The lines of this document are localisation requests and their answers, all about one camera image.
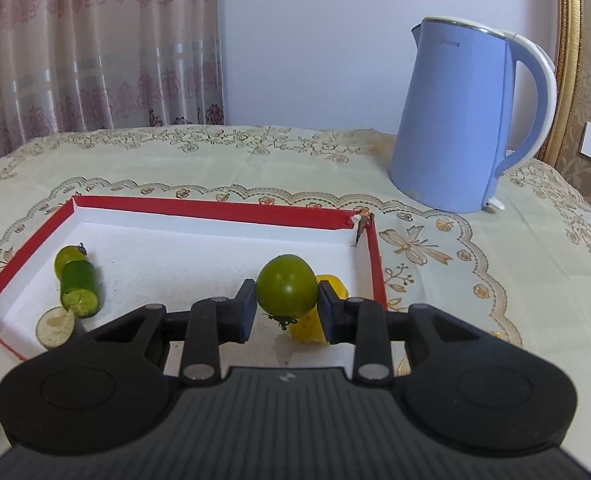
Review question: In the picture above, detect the yellow pepper piece cut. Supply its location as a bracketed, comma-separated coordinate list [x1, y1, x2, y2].
[289, 274, 349, 346]

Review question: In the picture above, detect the large green tomato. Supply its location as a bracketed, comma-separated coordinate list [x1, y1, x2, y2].
[256, 255, 318, 330]

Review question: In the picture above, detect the green cucumber piece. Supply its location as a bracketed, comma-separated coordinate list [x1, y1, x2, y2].
[60, 260, 100, 318]

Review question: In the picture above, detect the small green tomato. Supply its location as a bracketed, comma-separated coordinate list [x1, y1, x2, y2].
[54, 243, 87, 280]

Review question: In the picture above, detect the red shallow tray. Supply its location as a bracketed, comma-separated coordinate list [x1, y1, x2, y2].
[0, 195, 387, 360]

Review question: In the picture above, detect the cream embroidered tablecloth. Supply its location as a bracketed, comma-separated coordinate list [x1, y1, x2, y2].
[0, 126, 591, 467]

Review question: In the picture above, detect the blue electric kettle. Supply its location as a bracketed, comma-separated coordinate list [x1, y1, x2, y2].
[389, 16, 558, 214]

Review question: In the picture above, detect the pink patterned curtain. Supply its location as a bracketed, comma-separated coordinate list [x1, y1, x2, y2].
[0, 0, 224, 158]

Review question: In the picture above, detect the gold mirror frame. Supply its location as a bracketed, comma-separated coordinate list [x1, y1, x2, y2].
[536, 0, 584, 167]

